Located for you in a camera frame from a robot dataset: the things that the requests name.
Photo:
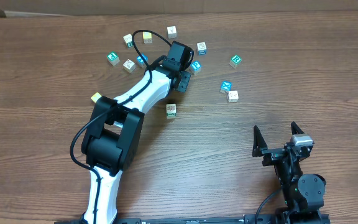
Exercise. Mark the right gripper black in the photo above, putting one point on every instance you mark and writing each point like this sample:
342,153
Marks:
273,155

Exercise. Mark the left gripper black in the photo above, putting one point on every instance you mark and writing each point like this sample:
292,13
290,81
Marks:
183,84

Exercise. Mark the blue P block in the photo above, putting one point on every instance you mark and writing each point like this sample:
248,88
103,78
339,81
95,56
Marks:
196,67

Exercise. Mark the blue sided block picture top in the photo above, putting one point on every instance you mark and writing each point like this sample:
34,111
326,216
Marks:
201,48

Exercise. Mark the green 4 block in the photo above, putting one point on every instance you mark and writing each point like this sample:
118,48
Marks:
171,111

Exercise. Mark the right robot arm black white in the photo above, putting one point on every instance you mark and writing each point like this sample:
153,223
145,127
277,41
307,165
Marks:
303,193

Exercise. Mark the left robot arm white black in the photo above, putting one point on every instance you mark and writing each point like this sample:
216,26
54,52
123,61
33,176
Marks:
113,133

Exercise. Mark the blue X block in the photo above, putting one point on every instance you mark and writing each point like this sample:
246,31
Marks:
225,87

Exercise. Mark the plain wooden block back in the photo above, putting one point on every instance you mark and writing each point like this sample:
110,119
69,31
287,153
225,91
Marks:
172,32

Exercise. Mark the blue H block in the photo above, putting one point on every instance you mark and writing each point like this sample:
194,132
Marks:
140,60

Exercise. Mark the plain block beside X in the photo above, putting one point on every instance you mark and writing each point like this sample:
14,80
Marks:
232,96

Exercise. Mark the green R block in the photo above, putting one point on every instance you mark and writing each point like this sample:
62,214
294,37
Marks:
235,61

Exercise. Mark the yellow top block back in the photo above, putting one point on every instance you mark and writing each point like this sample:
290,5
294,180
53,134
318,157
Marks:
147,37

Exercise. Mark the yellow block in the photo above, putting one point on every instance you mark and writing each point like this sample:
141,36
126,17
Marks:
96,97
147,37

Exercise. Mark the plain picture block left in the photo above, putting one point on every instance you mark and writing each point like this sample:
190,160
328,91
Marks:
129,66

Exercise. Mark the green number block top-left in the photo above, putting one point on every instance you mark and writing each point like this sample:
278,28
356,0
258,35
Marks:
128,40

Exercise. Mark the green letter block left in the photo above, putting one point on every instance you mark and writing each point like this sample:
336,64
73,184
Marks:
113,58

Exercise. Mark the yellow block front left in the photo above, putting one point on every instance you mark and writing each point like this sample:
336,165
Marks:
96,97

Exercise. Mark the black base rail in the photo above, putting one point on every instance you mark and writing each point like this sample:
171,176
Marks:
246,219

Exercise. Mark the cardboard wall panel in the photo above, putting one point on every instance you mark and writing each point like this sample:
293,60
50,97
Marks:
122,7

